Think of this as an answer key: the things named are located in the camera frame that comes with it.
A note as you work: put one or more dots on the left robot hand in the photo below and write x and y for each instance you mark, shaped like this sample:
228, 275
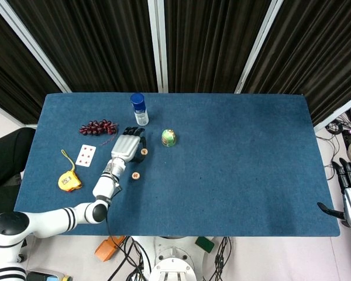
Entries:
125, 145

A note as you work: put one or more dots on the chess disc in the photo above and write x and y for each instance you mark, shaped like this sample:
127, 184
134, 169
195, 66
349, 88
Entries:
144, 151
135, 175

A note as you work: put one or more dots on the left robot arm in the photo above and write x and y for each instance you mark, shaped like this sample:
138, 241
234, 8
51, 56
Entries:
76, 213

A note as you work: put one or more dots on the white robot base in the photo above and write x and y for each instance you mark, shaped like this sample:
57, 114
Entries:
175, 263

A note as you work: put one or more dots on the chess disc top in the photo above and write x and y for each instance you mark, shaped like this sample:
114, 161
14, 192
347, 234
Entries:
144, 151

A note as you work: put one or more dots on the dark red plastic grape bunch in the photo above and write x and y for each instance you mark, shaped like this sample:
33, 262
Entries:
95, 128

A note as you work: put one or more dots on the blue-capped white bottle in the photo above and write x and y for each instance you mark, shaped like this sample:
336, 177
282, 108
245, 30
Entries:
139, 109

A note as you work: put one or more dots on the red hearts playing card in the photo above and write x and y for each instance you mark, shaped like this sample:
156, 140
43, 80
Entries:
85, 155

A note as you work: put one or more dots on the green nesting doll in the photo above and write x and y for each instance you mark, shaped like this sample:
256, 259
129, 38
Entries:
168, 138

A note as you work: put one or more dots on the yellow tape measure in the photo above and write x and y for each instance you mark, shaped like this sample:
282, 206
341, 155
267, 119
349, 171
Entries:
68, 181

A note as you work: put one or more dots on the black pleated curtain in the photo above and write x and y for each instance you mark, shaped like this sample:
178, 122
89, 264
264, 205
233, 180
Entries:
99, 44
8, 67
210, 44
319, 52

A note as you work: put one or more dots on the orange box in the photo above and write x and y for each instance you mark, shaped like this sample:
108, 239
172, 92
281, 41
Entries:
108, 248

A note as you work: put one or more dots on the black clothed person leg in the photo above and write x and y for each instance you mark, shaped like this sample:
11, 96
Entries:
8, 158

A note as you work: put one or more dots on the green box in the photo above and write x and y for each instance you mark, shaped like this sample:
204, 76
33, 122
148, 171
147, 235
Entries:
205, 244

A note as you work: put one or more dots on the white frame post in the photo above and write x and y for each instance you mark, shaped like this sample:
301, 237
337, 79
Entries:
339, 109
260, 47
158, 47
32, 47

